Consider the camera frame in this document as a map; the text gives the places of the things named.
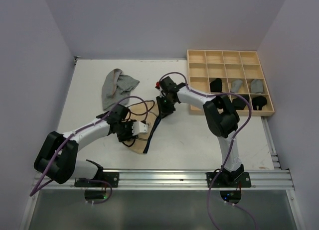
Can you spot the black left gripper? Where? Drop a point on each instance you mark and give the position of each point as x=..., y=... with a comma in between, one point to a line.
x=129, y=136

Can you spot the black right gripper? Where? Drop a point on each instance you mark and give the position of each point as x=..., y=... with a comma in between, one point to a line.
x=163, y=111

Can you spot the beige underwear with navy trim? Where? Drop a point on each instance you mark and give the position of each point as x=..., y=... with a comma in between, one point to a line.
x=146, y=115

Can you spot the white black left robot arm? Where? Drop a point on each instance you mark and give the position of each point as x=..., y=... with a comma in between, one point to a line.
x=61, y=149

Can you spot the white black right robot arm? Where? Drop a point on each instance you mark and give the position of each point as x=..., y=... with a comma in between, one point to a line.
x=221, y=117

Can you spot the grey striped underwear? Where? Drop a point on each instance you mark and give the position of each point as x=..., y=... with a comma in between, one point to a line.
x=116, y=86

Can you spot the black rolled sock upper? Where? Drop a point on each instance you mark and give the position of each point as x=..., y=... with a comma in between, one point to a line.
x=216, y=85

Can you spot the black rolled sock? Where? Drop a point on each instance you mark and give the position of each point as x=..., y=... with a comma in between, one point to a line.
x=239, y=104
x=259, y=102
x=216, y=85

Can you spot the wooden compartment tray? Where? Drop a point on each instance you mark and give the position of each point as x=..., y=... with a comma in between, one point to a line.
x=205, y=66

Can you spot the black rolled sock lower middle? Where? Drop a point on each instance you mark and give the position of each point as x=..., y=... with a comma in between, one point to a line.
x=239, y=104

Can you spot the grey rolled sock middle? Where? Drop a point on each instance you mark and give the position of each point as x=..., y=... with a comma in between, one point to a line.
x=236, y=85

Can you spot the grey rolled sock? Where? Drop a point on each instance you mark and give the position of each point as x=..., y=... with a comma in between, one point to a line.
x=257, y=86
x=236, y=85

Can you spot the grey rolled sock right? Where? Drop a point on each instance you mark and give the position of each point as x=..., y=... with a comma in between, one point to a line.
x=257, y=86

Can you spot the black rolled sock lower right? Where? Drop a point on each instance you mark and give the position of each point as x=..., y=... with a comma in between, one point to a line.
x=259, y=102

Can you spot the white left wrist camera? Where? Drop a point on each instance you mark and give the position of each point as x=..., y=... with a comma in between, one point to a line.
x=139, y=127

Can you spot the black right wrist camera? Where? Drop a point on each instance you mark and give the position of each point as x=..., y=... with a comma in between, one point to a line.
x=167, y=85

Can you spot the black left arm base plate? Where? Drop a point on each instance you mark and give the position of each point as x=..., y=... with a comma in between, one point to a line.
x=99, y=180

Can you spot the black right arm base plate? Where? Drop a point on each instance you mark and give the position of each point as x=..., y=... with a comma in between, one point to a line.
x=222, y=181

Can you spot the aluminium frame rail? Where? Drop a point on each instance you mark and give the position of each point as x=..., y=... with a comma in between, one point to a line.
x=196, y=180

